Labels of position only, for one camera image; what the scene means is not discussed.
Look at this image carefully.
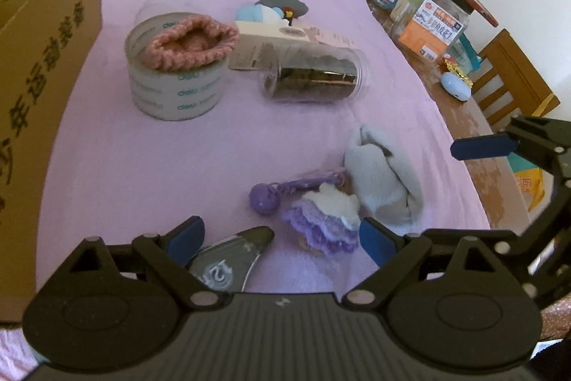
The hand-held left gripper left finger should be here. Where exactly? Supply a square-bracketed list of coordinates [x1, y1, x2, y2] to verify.
[49, 216, 232, 312]

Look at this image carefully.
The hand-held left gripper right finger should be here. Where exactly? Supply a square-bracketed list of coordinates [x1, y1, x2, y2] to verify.
[343, 217, 527, 312]

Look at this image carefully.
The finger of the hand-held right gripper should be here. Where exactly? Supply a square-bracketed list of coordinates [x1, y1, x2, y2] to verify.
[450, 115, 571, 187]
[435, 180, 571, 310]

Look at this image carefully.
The translucent grey plastic piece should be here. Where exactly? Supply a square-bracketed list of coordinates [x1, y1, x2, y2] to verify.
[187, 226, 275, 291]

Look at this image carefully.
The purple crocheted keychain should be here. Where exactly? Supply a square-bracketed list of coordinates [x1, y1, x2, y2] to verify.
[249, 171, 361, 257]

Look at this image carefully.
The light grey striped sock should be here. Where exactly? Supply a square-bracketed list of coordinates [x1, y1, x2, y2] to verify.
[343, 124, 424, 230]

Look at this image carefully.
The clear packing tape roll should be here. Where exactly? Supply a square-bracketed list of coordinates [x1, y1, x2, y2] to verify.
[124, 11, 228, 120]

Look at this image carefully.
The clear jar with dark contents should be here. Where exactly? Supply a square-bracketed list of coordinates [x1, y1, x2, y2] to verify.
[259, 46, 370, 104]

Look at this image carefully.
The pink knitted hat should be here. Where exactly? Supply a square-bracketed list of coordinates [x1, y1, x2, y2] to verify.
[147, 16, 239, 71]

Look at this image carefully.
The beige rectangular box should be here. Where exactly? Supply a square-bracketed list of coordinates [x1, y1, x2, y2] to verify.
[228, 20, 308, 71]

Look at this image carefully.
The brown cardboard box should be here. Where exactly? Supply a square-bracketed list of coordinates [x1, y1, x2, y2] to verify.
[0, 0, 102, 324]

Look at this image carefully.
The wooden desktop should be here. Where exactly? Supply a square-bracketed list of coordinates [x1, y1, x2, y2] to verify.
[100, 0, 542, 230]

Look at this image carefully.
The yellow printed carton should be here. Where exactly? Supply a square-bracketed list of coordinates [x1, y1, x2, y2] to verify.
[509, 151, 547, 212]

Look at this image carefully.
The light blue oval case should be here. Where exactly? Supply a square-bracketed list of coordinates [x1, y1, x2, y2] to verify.
[439, 71, 473, 101]

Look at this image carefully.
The pink cloth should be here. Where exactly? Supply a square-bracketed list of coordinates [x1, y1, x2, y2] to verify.
[0, 0, 491, 368]

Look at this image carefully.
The wooden chair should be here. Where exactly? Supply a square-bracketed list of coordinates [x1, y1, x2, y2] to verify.
[470, 28, 560, 129]

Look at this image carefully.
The gold ornament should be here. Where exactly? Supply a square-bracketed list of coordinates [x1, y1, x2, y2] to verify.
[439, 55, 474, 86]

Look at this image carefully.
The floral fabric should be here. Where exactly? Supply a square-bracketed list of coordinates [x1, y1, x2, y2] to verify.
[537, 303, 571, 339]

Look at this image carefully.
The teal paper bag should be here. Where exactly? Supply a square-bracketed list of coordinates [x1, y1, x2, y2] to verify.
[446, 33, 485, 74]

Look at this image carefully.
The clear box with orange label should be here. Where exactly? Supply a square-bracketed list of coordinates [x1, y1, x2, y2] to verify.
[396, 0, 473, 62]

